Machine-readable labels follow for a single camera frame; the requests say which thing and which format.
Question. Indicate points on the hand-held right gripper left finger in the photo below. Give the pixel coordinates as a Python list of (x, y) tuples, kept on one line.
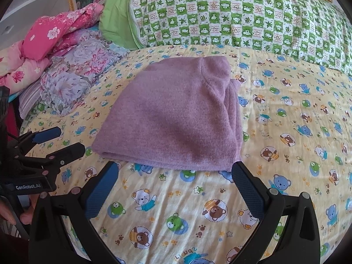
[(100, 192)]

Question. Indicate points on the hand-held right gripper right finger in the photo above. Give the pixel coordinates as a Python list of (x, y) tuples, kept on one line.
[(249, 191)]

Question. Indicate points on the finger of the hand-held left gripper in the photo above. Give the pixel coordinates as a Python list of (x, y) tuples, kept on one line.
[(70, 150), (48, 134)]

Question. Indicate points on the purple knit sweater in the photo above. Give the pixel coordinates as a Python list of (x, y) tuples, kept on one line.
[(170, 115)]

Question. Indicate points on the person's left hand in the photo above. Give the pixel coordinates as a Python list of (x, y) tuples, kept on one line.
[(16, 211)]

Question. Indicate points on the striped pillow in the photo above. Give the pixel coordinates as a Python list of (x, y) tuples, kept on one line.
[(30, 101)]

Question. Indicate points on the purple floral quilt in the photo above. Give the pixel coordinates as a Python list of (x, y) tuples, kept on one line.
[(79, 66)]

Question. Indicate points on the yellow bear print bedsheet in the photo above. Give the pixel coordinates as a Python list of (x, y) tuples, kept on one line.
[(275, 115)]

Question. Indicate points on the pink floral quilt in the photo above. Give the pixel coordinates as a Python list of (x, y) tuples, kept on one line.
[(46, 38)]

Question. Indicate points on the green frog checkered quilt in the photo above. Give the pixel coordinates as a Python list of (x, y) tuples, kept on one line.
[(233, 13)]

